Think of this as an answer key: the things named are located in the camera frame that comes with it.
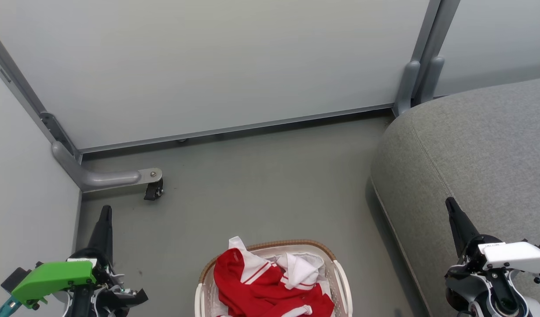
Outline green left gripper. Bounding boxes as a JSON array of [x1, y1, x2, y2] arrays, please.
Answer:
[[11, 205, 149, 317]]

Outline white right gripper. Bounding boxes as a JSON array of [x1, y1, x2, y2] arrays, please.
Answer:
[[445, 196, 540, 301]]

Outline red jersey white stripes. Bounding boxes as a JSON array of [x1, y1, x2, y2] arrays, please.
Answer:
[[213, 236, 286, 306]]

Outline grey fabric sofa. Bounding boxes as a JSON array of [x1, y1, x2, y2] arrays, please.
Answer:
[[370, 76, 540, 317]]

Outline grey partition foot bar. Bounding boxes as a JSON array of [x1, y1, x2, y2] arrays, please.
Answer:
[[51, 141, 163, 193]]

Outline black caster wheel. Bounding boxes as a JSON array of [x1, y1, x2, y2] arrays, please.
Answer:
[[143, 178, 165, 202]]

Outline white laundry basket brown rim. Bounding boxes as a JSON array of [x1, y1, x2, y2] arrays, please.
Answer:
[[194, 239, 353, 317]]

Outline white garment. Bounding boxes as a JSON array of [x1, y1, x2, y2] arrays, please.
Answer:
[[270, 252, 328, 291]]

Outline grey partition corner post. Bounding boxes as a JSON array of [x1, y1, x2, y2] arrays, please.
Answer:
[[0, 24, 84, 164]]

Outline grey partition bottom rail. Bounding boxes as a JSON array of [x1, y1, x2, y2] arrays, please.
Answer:
[[78, 103, 396, 154]]

